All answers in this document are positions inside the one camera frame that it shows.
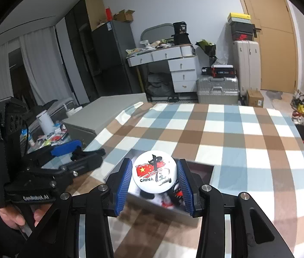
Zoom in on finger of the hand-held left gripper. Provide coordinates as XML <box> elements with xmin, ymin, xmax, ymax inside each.
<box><xmin>34</xmin><ymin>148</ymin><xmax>106</xmax><ymax>179</ymax></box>
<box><xmin>24</xmin><ymin>140</ymin><xmax>84</xmax><ymax>165</ymax></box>

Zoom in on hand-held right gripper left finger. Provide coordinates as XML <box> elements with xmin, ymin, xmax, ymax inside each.
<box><xmin>17</xmin><ymin>157</ymin><xmax>133</xmax><ymax>258</ymax></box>

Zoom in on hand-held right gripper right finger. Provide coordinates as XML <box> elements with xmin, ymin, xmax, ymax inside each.
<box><xmin>176</xmin><ymin>159</ymin><xmax>295</xmax><ymax>258</ymax></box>

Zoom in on grey rectangular box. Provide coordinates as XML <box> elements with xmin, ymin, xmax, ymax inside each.
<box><xmin>104</xmin><ymin>154</ymin><xmax>215</xmax><ymax>227</ymax></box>

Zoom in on white round flag badge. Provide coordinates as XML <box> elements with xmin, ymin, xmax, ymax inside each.
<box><xmin>132</xmin><ymin>150</ymin><xmax>179</xmax><ymax>193</ymax></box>

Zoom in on person's left hand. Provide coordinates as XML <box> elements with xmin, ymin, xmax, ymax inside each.
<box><xmin>0</xmin><ymin>203</ymin><xmax>53</xmax><ymax>231</ymax></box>

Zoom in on clutter on side table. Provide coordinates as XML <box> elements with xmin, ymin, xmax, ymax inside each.
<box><xmin>20</xmin><ymin>124</ymin><xmax>69</xmax><ymax>151</ymax></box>

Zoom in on white cylindrical humidifier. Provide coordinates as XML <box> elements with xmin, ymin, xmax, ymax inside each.
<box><xmin>36</xmin><ymin>110</ymin><xmax>56</xmax><ymax>135</ymax></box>

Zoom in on white cup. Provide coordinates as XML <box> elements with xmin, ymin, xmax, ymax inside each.
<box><xmin>65</xmin><ymin>107</ymin><xmax>83</xmax><ymax>118</ymax></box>

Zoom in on grey metal cabinet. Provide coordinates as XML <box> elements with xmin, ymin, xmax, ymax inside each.
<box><xmin>63</xmin><ymin>93</ymin><xmax>147</xmax><ymax>151</ymax></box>

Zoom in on checked tablecloth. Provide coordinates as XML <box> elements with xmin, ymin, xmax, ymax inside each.
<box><xmin>73</xmin><ymin>102</ymin><xmax>304</xmax><ymax>258</ymax></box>

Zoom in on white curtains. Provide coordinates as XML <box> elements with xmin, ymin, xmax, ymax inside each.
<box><xmin>0</xmin><ymin>27</ymin><xmax>75</xmax><ymax>124</ymax></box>

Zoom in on dark brown wardrobe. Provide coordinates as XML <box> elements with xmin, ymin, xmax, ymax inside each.
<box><xmin>65</xmin><ymin>0</ymin><xmax>106</xmax><ymax>106</ymax></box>

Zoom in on grey refrigerator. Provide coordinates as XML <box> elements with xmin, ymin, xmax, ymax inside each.
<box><xmin>91</xmin><ymin>20</ymin><xmax>142</xmax><ymax>92</ymax></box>

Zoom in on black bag under desk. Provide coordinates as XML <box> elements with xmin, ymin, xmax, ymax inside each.
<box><xmin>147</xmin><ymin>72</ymin><xmax>175</xmax><ymax>98</ymax></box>

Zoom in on silver ribbed suitcase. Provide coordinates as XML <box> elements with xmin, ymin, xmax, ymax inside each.
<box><xmin>196</xmin><ymin>75</ymin><xmax>240</xmax><ymax>105</ymax></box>

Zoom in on cardboard box on floor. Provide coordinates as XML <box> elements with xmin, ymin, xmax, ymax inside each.
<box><xmin>246</xmin><ymin>89</ymin><xmax>265</xmax><ymax>108</ymax></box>

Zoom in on white desk with drawers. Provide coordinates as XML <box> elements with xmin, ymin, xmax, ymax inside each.
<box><xmin>126</xmin><ymin>44</ymin><xmax>202</xmax><ymax>93</ymax></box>

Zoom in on black and red box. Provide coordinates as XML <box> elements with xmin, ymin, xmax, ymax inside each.
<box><xmin>212</xmin><ymin>64</ymin><xmax>235</xmax><ymax>78</ymax></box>

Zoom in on clutter on desk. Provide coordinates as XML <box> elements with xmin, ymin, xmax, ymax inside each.
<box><xmin>126</xmin><ymin>40</ymin><xmax>175</xmax><ymax>57</ymax></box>

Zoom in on white tall suitcase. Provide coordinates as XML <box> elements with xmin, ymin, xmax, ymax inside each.
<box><xmin>233</xmin><ymin>40</ymin><xmax>261</xmax><ymax>92</ymax></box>

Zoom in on open cardboard boxes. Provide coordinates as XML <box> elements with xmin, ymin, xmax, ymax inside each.
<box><xmin>113</xmin><ymin>10</ymin><xmax>136</xmax><ymax>23</ymax></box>

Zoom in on grey metal chair back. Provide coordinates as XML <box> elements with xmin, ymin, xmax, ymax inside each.
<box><xmin>140</xmin><ymin>24</ymin><xmax>175</xmax><ymax>43</ymax></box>

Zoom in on dark wrapped bouquet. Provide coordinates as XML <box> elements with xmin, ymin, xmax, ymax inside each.
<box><xmin>196</xmin><ymin>40</ymin><xmax>218</xmax><ymax>65</ymax></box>

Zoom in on black box on desk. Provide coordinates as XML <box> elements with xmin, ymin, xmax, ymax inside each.
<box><xmin>173</xmin><ymin>21</ymin><xmax>191</xmax><ymax>45</ymax></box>

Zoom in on black shoebox with red logo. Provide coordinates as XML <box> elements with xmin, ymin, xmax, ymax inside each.
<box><xmin>232</xmin><ymin>32</ymin><xmax>258</xmax><ymax>41</ymax></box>

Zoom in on wooden door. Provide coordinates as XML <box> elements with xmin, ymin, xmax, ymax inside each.
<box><xmin>233</xmin><ymin>0</ymin><xmax>298</xmax><ymax>93</ymax></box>

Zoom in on yellow lid shoebox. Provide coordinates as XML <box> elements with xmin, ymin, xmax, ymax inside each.
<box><xmin>227</xmin><ymin>12</ymin><xmax>251</xmax><ymax>23</ymax></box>

